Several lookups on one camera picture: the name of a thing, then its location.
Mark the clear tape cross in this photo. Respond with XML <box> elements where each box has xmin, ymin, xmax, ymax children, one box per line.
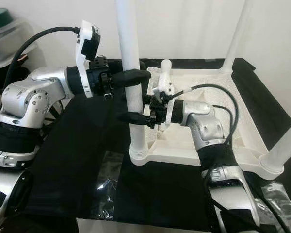
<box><xmin>259</xmin><ymin>182</ymin><xmax>291</xmax><ymax>229</ymax></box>

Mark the green pot lid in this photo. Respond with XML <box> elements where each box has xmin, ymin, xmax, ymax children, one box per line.
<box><xmin>0</xmin><ymin>7</ymin><xmax>15</xmax><ymax>32</ymax></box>

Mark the clear plastic storage container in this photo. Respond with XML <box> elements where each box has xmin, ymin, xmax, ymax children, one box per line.
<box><xmin>0</xmin><ymin>19</ymin><xmax>37</xmax><ymax>68</ymax></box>

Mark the white plastic children table top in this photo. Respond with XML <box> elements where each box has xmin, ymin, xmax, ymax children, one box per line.
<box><xmin>129</xmin><ymin>68</ymin><xmax>287</xmax><ymax>180</ymax></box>

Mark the clear tape strip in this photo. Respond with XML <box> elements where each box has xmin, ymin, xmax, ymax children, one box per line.
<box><xmin>91</xmin><ymin>150</ymin><xmax>123</xmax><ymax>221</ymax></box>

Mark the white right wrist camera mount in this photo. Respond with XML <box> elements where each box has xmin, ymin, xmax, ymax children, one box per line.
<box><xmin>153</xmin><ymin>73</ymin><xmax>178</xmax><ymax>127</ymax></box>

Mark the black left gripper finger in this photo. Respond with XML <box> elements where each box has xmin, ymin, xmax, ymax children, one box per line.
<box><xmin>112</xmin><ymin>69</ymin><xmax>152</xmax><ymax>89</ymax></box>

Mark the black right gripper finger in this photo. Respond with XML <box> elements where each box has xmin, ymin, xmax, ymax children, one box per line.
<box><xmin>118</xmin><ymin>112</ymin><xmax>149</xmax><ymax>124</ymax></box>

